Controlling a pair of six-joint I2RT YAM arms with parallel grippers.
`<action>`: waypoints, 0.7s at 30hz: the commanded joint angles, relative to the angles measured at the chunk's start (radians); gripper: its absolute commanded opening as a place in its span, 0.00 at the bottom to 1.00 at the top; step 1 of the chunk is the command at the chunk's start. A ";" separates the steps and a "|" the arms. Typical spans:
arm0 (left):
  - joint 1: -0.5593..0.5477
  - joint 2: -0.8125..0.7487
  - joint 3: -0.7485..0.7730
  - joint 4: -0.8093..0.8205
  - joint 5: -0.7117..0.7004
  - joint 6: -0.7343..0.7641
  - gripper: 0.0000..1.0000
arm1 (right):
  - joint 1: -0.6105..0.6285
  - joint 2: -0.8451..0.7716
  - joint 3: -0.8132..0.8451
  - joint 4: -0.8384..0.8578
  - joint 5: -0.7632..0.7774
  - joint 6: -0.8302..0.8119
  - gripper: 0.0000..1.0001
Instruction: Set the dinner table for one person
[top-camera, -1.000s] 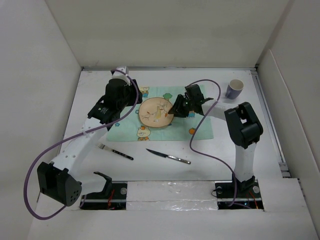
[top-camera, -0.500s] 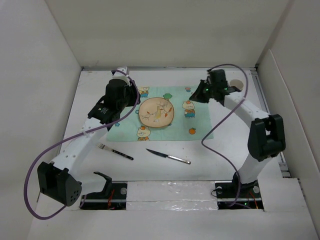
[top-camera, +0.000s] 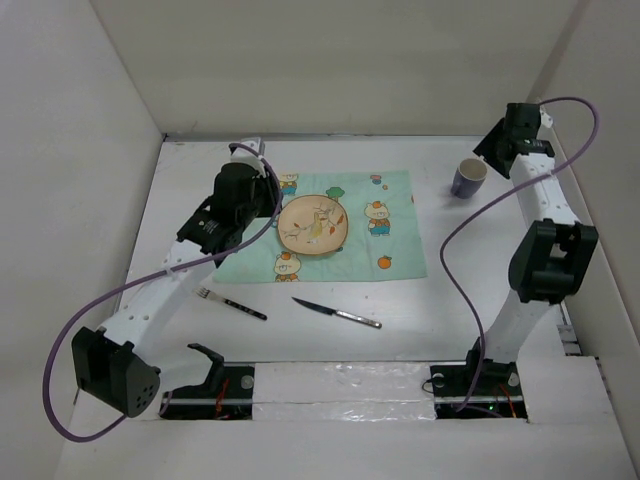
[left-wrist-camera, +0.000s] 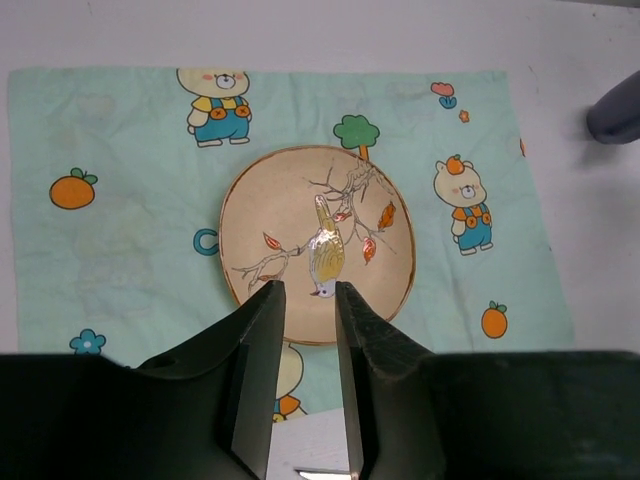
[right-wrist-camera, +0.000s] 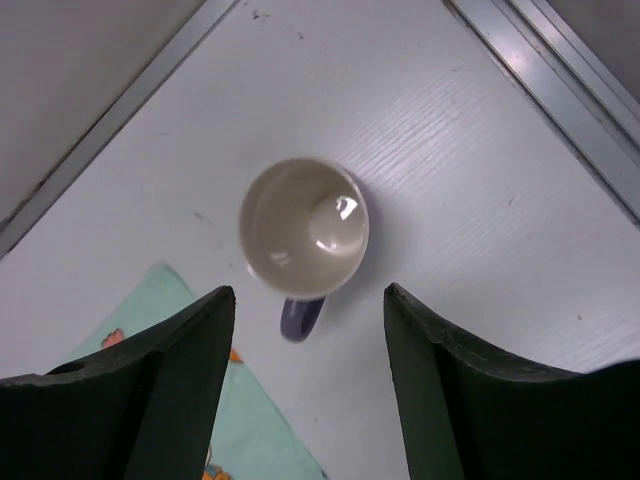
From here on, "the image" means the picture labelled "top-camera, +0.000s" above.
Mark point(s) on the beige patterned plate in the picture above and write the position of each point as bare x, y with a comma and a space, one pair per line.
313, 225

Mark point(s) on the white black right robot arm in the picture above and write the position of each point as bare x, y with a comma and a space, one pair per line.
552, 259

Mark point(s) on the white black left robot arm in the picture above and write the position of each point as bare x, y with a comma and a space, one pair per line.
114, 363

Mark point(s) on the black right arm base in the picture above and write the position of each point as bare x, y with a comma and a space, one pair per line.
460, 391

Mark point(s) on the silver fork black handle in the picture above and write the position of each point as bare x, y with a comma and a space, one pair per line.
209, 295

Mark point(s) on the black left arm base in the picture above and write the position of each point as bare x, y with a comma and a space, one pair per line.
225, 393

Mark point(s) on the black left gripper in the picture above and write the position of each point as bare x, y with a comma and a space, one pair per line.
267, 186

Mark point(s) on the mint green cartoon cloth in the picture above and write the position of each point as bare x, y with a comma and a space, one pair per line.
383, 242

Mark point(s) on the purple ceramic cup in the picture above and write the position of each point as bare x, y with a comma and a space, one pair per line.
469, 177

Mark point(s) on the steak knife black blade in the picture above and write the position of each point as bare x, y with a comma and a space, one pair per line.
338, 313

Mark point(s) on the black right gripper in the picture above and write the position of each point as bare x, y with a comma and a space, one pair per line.
487, 148

